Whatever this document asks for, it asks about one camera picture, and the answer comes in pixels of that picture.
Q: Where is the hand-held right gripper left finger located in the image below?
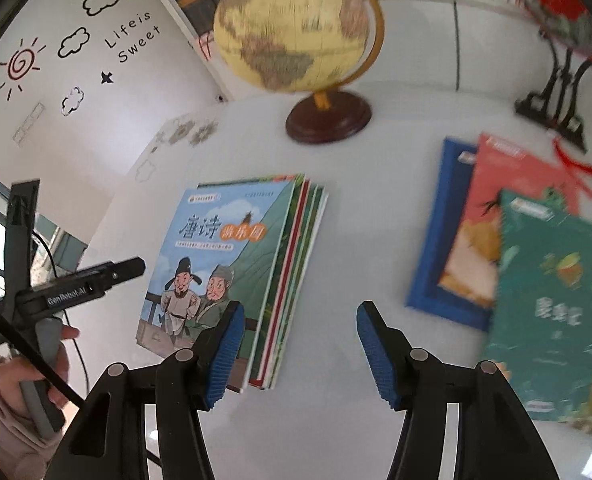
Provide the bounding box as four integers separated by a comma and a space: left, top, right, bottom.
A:
50, 301, 247, 480

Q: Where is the red sun wall decal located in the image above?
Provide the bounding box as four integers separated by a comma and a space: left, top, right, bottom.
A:
0, 37, 46, 101

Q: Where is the window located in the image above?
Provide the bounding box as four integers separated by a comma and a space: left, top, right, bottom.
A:
0, 162, 89, 311

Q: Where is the person's left hand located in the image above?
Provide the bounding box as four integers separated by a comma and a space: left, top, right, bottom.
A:
0, 325, 81, 415

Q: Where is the white bookshelf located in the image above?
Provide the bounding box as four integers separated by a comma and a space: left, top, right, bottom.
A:
136, 0, 542, 106

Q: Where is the thick black cable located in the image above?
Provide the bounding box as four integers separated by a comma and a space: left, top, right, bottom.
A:
0, 289, 85, 407

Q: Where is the black outline cloud decal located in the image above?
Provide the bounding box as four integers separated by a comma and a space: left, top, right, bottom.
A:
82, 0, 121, 17
60, 87, 85, 117
57, 27, 91, 58

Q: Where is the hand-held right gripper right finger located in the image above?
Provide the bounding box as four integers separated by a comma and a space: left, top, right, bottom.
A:
357, 301, 552, 480

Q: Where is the neat stack of picture books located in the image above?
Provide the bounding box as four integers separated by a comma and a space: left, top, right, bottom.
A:
134, 172, 329, 392

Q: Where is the dark blue storybook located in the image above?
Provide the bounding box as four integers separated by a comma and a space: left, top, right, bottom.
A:
407, 136, 494, 333

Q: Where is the coral red cover book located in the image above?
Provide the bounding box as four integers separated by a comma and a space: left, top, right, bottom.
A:
438, 131, 584, 311

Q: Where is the green leafy cover book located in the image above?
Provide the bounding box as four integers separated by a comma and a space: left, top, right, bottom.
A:
481, 187, 592, 428

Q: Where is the thin black cable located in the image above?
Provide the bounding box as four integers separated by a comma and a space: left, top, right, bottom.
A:
30, 231, 89, 401

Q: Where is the white wall socket strip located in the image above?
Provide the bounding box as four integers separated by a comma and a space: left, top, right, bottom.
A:
10, 101, 46, 147

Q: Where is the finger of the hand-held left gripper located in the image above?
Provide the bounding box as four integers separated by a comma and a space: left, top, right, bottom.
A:
87, 256, 147, 295

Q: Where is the red tassel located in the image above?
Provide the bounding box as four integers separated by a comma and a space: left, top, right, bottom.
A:
552, 136, 592, 197

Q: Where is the black lettering wall decal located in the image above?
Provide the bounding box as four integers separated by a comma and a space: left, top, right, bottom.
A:
103, 10, 163, 65

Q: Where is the antique style desk globe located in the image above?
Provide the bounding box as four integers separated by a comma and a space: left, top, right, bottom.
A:
213, 0, 384, 145

